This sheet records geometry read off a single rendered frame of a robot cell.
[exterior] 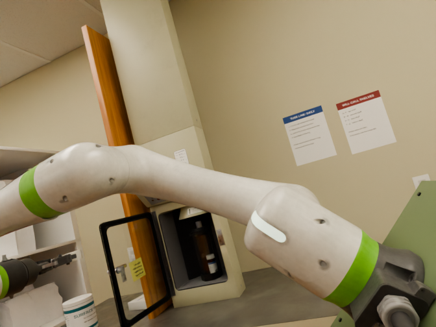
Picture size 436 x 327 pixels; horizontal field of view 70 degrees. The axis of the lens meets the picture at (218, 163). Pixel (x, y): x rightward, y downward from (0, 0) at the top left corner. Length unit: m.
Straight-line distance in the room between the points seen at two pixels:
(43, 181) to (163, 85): 0.96
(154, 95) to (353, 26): 1.08
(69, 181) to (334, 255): 0.47
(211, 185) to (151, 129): 0.86
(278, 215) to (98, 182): 0.34
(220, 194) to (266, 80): 1.21
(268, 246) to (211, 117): 1.42
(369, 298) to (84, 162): 0.51
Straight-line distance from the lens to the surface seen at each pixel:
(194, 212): 1.43
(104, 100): 1.58
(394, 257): 0.55
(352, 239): 0.51
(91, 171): 0.62
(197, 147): 1.39
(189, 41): 2.04
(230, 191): 0.68
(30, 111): 2.70
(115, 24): 1.77
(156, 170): 0.73
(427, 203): 0.66
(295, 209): 0.50
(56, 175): 0.65
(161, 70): 1.55
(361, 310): 0.49
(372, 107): 1.76
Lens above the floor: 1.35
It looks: 7 degrees up
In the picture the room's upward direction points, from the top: 15 degrees counter-clockwise
